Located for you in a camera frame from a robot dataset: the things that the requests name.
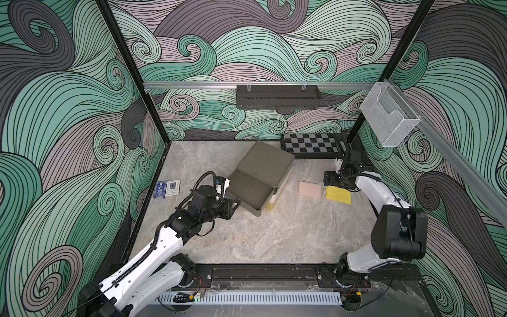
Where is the yellow sponge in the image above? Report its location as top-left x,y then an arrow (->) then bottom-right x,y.
326,186 -> 352,205

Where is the olive three-drawer storage box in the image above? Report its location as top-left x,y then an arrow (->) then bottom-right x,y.
236,141 -> 294,195

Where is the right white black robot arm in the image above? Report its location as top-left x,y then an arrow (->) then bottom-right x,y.
323,135 -> 429,279

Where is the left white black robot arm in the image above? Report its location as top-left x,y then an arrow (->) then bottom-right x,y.
75,171 -> 240,316

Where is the black white chessboard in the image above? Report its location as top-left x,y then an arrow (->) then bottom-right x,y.
281,133 -> 343,160

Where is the white playing card box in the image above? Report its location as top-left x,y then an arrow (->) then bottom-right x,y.
166,180 -> 180,197

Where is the blue playing card box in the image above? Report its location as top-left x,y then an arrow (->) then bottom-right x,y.
153,181 -> 167,199

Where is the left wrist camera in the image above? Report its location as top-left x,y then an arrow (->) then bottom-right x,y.
214,176 -> 230,198

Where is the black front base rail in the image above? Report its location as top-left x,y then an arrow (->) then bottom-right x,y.
194,263 -> 422,290

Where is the clear acrylic wall holder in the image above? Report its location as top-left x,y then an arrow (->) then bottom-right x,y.
360,82 -> 421,147

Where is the black wall-mounted tray shelf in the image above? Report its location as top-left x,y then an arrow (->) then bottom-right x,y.
236,84 -> 322,111

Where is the white slotted cable duct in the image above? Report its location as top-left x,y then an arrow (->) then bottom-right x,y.
150,291 -> 343,306

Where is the aluminium back wall rail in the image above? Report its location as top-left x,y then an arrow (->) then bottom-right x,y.
143,81 -> 377,91

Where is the aluminium wall rail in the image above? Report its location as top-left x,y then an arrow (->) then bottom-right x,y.
143,81 -> 377,91
383,79 -> 506,228

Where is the aluminium right wall rail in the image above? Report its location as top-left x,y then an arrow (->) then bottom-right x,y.
383,79 -> 506,228

